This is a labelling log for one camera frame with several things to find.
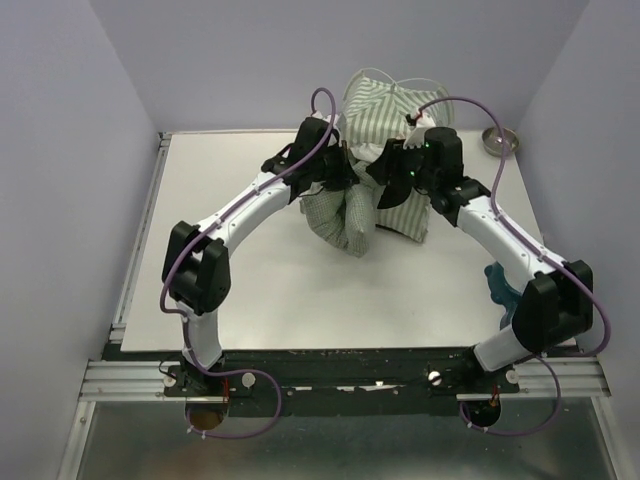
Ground black mounting rail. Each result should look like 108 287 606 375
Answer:
164 347 519 418

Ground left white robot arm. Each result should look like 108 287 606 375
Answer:
160 116 347 395

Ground green striped pet tent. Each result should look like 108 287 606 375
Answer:
338 68 454 243

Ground steel pet bowl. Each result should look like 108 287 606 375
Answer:
481 127 520 157

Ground teal paw print toy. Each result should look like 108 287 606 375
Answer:
484 262 522 329

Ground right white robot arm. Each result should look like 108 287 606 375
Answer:
367 127 593 392

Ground green checkered cushion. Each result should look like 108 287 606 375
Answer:
300 160 384 258

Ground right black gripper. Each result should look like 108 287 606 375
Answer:
364 137 438 192

